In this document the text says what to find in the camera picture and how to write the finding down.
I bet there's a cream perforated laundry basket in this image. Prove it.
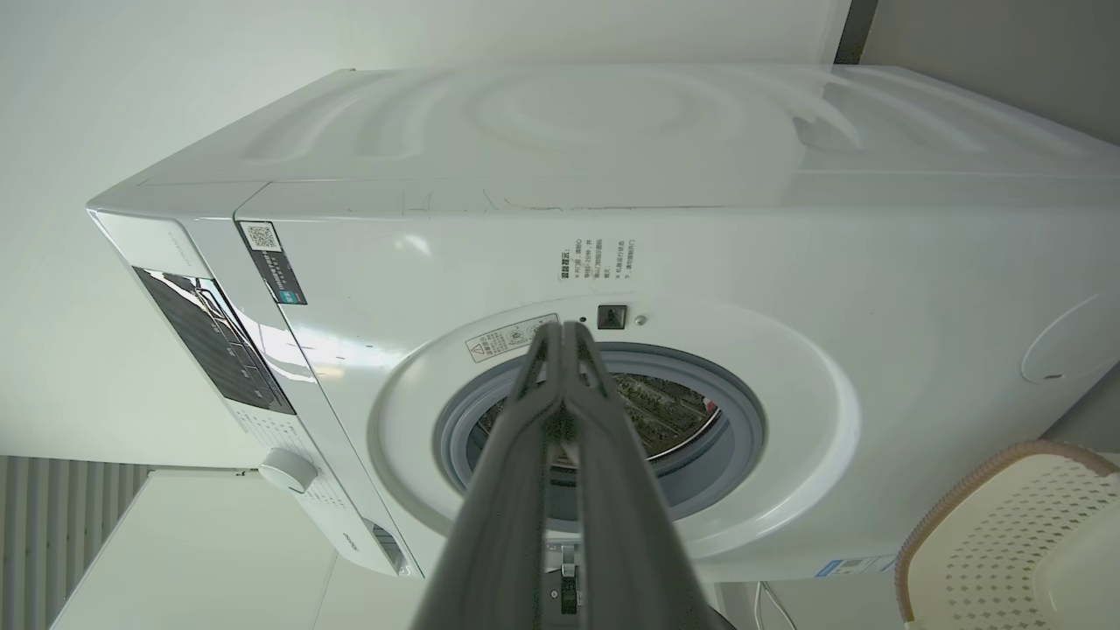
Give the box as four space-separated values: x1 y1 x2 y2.
894 440 1120 630

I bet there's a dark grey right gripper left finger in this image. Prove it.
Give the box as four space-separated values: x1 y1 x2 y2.
411 321 564 630

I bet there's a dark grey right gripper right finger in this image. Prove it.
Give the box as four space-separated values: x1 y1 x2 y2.
565 320 736 630

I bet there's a white front-load washing machine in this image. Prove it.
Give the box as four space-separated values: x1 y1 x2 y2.
86 63 1120 583

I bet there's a black washing machine control panel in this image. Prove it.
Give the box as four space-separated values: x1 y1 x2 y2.
133 267 297 416

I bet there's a dark door frame strip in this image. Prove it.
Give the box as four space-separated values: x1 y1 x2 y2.
833 0 879 66

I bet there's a grey ribbed radiator panel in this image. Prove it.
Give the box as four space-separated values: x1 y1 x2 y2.
0 455 158 630

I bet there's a white washing machine dial knob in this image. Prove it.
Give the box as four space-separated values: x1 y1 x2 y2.
257 448 319 494

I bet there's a thin white cable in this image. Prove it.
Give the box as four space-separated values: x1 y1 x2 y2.
754 581 799 630

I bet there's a white cabinet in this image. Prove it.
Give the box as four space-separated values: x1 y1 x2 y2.
51 469 426 630

